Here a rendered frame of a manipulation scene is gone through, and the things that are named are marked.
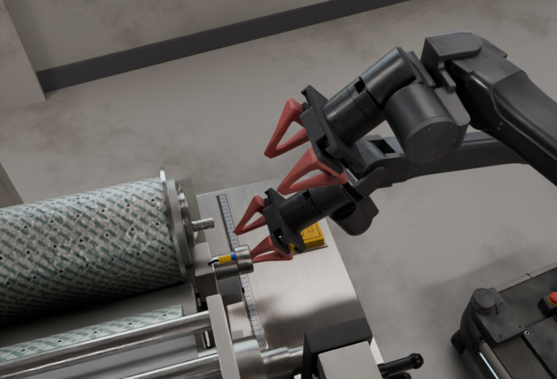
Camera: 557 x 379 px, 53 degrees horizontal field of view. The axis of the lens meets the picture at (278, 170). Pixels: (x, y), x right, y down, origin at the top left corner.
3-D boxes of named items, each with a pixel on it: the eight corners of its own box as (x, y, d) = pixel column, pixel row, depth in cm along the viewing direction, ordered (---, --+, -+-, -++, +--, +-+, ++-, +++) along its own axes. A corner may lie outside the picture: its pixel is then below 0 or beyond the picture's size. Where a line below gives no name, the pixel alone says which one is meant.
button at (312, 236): (324, 245, 111) (325, 238, 109) (290, 253, 110) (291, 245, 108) (313, 217, 116) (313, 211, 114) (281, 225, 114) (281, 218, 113)
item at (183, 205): (191, 226, 77) (198, 258, 71) (177, 230, 77) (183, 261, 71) (182, 181, 74) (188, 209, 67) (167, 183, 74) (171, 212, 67)
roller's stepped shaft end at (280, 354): (328, 375, 52) (331, 361, 50) (267, 392, 51) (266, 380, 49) (317, 343, 54) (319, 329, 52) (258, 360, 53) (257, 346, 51)
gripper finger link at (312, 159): (286, 172, 71) (343, 128, 67) (302, 216, 66) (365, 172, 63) (251, 151, 66) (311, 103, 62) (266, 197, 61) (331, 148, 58)
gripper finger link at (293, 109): (278, 153, 73) (334, 110, 69) (294, 195, 68) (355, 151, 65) (244, 132, 68) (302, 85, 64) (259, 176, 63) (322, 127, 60)
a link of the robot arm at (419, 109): (454, 89, 67) (472, 28, 60) (502, 158, 59) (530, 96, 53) (360, 106, 65) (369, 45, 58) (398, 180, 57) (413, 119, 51)
